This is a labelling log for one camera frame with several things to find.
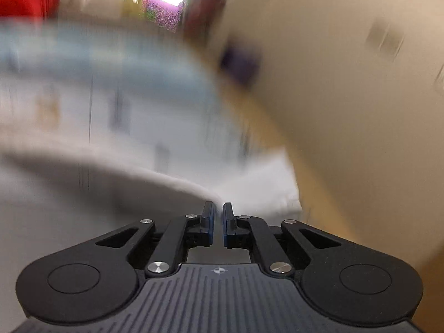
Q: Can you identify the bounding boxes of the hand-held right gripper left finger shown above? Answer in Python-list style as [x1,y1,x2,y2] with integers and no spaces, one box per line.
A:
[95,201,216,278]

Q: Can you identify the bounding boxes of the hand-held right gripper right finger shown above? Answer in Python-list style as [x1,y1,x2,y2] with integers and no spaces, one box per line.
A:
[223,202,342,278]

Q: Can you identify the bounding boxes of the small white garment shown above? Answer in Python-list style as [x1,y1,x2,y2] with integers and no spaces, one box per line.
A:
[0,143,305,275]

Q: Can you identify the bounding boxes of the lamp and deer printed bedsheet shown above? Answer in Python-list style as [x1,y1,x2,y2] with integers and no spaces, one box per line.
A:
[0,71,278,184]

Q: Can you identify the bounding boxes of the purple box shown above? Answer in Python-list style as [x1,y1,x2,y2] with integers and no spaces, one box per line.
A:
[218,40,261,88]

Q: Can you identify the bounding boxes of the light blue patterned quilt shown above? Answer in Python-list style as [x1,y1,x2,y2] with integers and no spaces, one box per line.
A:
[0,21,226,112]

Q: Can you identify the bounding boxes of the wall socket plate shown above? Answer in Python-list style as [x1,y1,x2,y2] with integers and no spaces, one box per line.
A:
[366,22,406,61]

